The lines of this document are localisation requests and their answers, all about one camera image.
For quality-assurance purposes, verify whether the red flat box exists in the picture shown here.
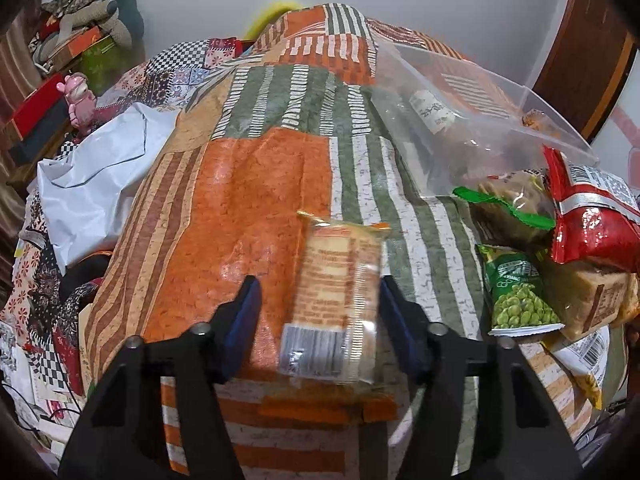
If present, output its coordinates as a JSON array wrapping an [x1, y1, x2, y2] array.
[[10, 74, 68, 143]]

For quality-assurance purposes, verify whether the brown wooden door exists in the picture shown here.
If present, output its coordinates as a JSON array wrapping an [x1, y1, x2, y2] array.
[[532, 0, 638, 141]]

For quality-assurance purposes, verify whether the green box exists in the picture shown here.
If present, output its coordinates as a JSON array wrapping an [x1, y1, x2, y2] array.
[[80, 35, 131, 96]]

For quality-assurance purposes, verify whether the pink figurine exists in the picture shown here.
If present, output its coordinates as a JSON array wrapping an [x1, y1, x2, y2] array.
[[64, 72, 98, 133]]

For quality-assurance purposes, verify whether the tan wafer packet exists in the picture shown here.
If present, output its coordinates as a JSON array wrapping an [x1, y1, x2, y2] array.
[[537, 255, 640, 343]]

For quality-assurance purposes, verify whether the dark blue flat box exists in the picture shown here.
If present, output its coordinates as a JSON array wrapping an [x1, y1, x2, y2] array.
[[10, 110, 71, 166]]

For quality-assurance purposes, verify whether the clear zip plastic bag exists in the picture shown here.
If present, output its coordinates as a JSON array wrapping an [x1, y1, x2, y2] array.
[[372, 40, 601, 198]]

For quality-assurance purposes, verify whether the white plastic bag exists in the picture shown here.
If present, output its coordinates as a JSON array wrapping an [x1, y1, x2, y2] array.
[[37, 102, 181, 276]]

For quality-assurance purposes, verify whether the yellow white snack packet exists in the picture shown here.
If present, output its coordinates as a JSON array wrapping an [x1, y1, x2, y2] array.
[[542, 327, 608, 408]]

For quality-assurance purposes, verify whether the orange box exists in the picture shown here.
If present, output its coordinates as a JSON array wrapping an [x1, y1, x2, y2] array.
[[52, 25, 106, 58]]

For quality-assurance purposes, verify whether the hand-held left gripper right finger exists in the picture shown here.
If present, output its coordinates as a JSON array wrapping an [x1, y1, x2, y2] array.
[[378, 275, 586, 480]]

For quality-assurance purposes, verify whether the orange green patchwork blanket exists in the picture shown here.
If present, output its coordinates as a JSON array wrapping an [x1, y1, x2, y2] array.
[[80, 4, 616, 480]]

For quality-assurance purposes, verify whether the orange print cracker packet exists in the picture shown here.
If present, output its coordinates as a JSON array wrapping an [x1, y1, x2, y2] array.
[[277, 210, 392, 386]]

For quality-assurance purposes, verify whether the green-edged clear snack packet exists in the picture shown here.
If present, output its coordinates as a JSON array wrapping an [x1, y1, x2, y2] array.
[[452, 170, 558, 248]]

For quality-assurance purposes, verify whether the red snack packet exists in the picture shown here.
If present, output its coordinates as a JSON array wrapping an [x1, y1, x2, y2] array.
[[542, 145, 640, 273]]

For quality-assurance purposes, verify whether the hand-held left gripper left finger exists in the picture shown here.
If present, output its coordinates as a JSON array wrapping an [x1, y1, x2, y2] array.
[[57, 276, 263, 480]]

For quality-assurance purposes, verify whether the black cable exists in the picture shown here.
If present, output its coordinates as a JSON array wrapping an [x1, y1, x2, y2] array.
[[0, 380, 83, 441]]

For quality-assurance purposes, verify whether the grey stuffed toy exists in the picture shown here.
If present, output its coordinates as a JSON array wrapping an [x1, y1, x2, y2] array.
[[47, 0, 146, 51]]

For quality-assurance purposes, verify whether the yellow cloth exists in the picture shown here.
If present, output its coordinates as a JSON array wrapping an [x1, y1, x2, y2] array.
[[247, 0, 303, 38]]

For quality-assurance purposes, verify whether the green pea snack packet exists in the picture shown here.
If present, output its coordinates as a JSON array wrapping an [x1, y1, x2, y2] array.
[[477, 244, 566, 337]]

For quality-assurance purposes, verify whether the checkered floral patchwork quilt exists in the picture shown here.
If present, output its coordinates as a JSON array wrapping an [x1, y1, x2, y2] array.
[[0, 37, 246, 411]]

